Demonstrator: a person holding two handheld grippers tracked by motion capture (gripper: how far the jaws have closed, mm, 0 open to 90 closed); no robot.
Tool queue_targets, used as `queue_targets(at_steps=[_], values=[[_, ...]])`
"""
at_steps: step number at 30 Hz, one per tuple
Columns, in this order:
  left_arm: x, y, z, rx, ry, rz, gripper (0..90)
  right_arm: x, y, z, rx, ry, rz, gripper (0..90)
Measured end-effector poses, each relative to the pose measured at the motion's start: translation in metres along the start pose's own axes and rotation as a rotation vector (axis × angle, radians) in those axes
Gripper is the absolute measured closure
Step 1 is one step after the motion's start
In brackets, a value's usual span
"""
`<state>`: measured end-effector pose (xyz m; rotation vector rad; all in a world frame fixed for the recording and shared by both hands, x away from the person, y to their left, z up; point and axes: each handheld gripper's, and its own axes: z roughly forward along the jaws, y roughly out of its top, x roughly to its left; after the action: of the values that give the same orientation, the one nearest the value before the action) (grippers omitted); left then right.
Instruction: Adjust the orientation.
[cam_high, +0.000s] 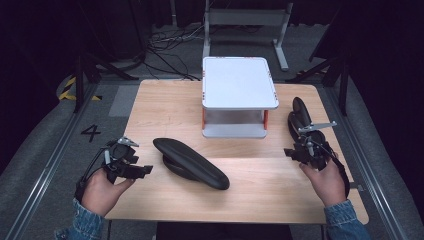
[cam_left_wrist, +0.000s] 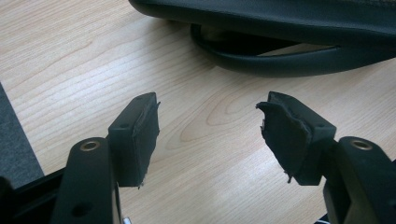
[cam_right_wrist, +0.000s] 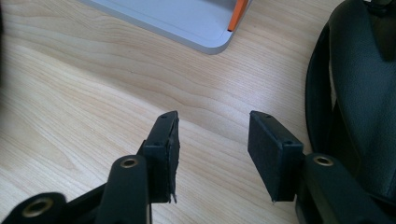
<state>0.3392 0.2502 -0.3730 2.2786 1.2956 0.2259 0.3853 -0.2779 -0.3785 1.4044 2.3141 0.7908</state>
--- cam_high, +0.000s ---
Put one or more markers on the person's right hand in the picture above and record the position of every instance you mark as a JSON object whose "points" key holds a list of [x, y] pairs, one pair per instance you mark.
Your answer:
{"points": [[325, 183]]}

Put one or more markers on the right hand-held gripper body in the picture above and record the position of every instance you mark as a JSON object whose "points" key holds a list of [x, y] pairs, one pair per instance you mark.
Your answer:
{"points": [[313, 146]]}

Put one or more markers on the grey metal desk frame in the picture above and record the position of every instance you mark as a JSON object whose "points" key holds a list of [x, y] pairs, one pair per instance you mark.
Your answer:
{"points": [[246, 16]]}

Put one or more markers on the yellow black floor tape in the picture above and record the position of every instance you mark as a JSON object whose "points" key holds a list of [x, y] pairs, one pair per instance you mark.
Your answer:
{"points": [[68, 93]]}

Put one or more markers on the black metal stand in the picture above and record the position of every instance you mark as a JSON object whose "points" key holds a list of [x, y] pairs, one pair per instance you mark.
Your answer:
{"points": [[87, 70], [336, 73]]}

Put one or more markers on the black slipper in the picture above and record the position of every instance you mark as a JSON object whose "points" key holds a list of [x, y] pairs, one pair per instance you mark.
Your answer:
{"points": [[191, 163], [301, 115]]}

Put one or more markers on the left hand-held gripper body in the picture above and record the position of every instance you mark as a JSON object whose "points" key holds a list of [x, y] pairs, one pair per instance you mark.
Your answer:
{"points": [[117, 154]]}

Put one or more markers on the person's left hand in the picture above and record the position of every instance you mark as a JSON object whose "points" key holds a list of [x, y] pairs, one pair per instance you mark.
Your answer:
{"points": [[101, 191]]}

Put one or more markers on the white two-tier shoe rack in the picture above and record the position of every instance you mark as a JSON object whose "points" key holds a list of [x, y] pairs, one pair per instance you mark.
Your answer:
{"points": [[238, 83]]}

